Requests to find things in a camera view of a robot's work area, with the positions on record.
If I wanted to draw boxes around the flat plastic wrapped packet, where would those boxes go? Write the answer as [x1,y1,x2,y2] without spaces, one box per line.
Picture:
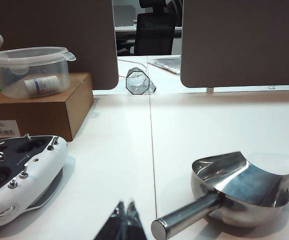
[148,55,183,75]

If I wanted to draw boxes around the thin white cable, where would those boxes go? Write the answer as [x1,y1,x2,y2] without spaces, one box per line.
[117,56,148,79]

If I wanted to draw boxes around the round clear plastic container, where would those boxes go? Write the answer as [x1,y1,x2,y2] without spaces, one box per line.
[0,46,77,99]

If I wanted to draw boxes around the small white labelled bottle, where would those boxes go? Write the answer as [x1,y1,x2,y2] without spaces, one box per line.
[23,75,61,96]

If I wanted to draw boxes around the brown desk divider wide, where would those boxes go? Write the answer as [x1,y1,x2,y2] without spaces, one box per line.
[180,0,289,94]

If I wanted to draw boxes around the brown cardboard box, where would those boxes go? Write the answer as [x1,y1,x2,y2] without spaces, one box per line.
[0,72,95,143]

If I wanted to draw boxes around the metal ice scoop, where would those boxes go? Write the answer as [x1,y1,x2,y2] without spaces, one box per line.
[150,150,289,240]

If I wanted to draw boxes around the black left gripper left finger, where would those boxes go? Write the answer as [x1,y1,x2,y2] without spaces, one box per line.
[93,200,127,240]

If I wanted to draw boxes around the octagonal drinking glass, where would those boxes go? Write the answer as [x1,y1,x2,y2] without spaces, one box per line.
[125,67,158,96]

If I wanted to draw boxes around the white remote controller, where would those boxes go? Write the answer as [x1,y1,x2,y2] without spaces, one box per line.
[0,133,68,228]

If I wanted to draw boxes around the brown desk divider narrow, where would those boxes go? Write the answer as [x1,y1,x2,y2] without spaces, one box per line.
[0,0,120,91]

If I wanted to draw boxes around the black office chair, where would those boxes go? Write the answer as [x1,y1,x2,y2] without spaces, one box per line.
[133,0,183,56]

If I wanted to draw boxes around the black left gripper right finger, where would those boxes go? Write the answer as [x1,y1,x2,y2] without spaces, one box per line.
[127,198,148,240]

